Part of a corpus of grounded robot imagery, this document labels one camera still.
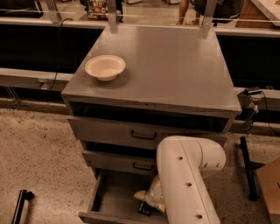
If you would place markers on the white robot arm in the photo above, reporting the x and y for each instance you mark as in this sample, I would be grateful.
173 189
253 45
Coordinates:
178 189

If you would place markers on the black metal stand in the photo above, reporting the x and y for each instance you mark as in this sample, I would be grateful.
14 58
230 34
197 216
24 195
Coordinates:
23 196
253 196

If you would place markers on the white paper bowl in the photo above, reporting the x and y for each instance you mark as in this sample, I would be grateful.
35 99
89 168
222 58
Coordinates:
105 67

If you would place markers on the black metal stand left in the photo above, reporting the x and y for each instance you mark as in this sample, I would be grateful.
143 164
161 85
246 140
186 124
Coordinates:
23 196

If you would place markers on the grey drawer cabinet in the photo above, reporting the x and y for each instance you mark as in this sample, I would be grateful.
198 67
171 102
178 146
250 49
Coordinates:
174 77

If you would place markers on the black metal stand right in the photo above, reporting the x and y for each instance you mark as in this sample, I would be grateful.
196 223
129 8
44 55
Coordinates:
253 196

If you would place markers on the colourful snack pile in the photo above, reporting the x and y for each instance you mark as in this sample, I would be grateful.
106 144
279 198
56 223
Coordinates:
97 9

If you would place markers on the middle grey drawer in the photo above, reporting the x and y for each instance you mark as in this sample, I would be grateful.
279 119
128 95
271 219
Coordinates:
120 163

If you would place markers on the bottom open grey drawer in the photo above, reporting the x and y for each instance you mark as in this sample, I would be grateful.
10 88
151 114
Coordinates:
113 200

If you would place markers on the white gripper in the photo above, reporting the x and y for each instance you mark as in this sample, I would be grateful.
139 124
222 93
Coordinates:
152 196

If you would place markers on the brown cardboard box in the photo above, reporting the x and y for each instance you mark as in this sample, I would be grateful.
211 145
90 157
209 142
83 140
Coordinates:
269 181

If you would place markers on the black rxbar chocolate bar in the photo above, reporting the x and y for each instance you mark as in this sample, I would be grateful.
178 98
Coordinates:
145 208

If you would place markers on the person legs in background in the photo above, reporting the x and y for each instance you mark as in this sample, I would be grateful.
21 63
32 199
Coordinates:
183 8

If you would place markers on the top grey drawer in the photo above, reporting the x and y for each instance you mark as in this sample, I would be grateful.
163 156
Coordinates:
131 134

